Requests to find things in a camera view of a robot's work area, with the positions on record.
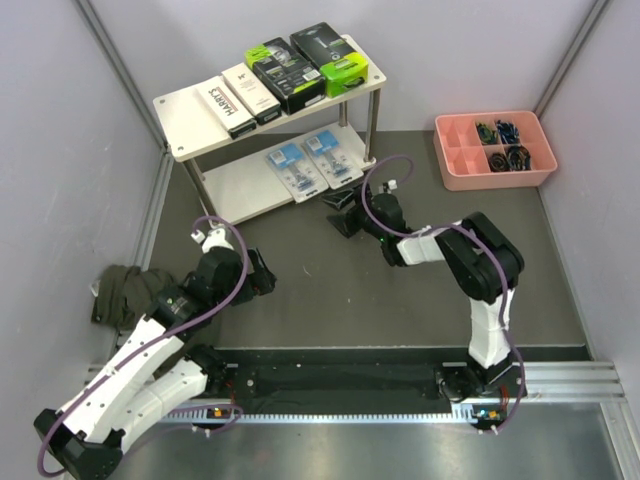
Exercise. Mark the white H razor box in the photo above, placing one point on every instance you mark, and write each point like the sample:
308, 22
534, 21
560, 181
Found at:
253, 94

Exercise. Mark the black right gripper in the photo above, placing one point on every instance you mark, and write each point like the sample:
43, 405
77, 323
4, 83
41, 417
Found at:
346, 223

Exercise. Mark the white Harry's razor box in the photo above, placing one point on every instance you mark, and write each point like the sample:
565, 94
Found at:
226, 107

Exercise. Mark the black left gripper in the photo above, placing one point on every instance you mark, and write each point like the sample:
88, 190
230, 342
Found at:
261, 280

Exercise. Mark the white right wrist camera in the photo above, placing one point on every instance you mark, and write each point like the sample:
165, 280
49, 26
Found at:
388, 186

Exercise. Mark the white two-tier shelf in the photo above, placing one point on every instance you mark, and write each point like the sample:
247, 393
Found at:
243, 188

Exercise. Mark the pink divided organizer bin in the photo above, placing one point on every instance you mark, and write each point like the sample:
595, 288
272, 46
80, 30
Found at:
492, 150

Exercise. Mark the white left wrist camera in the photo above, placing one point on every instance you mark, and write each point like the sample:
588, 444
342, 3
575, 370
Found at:
218, 237

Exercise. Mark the blue Gillette razor blister pack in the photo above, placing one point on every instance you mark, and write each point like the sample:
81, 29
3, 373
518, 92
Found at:
331, 159

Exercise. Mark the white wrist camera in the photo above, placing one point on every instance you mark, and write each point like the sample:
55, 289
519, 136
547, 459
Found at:
218, 237
388, 186

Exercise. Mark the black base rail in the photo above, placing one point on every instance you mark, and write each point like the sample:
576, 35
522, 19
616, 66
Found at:
291, 373

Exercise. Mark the dark green cloth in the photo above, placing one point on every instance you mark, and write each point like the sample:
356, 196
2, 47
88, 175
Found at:
122, 294

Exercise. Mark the black green Gillette razor box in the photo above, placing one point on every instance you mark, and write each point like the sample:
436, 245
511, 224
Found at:
343, 68

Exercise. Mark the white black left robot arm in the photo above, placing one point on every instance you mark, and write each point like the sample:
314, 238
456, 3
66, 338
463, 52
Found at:
156, 371

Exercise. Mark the black green exfoliating razor box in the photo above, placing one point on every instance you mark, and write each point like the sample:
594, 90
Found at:
290, 77

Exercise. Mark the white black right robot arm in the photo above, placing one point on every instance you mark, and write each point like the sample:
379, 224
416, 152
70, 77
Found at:
484, 263

